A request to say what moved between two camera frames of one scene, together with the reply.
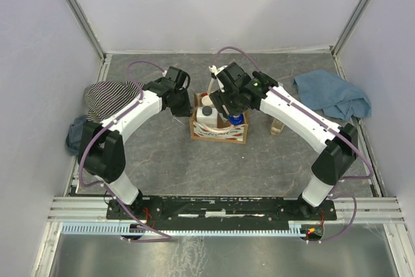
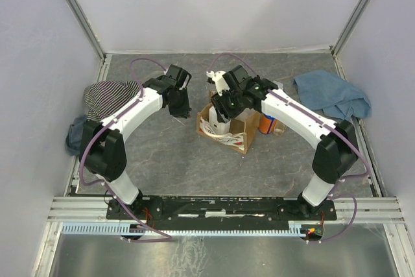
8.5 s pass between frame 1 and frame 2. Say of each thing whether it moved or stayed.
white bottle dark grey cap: moved
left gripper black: stayed
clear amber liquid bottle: stayed
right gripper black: stayed
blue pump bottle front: moved
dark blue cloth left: stayed
